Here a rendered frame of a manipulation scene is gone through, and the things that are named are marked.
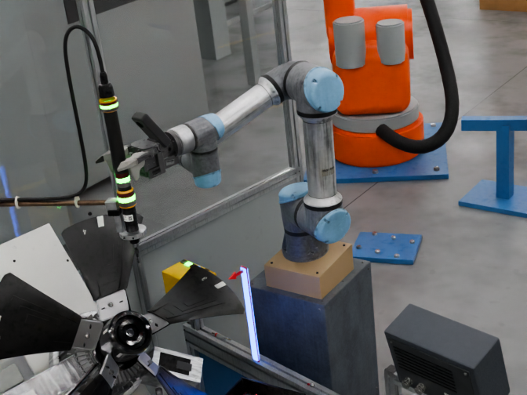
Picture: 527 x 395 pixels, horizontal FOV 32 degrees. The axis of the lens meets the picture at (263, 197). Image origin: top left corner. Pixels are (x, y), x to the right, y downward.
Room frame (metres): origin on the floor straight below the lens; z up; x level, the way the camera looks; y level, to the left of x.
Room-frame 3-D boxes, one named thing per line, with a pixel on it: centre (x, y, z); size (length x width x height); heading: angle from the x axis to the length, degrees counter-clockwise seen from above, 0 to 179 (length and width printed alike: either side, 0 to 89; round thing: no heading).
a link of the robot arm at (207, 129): (2.27, 0.14, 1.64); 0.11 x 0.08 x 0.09; 131
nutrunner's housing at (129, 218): (2.09, 0.34, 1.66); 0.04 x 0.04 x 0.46
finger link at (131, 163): (2.07, 0.31, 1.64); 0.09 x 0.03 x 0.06; 153
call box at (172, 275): (2.55, 0.27, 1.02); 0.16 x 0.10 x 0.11; 41
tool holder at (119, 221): (2.09, 0.35, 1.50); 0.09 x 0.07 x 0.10; 76
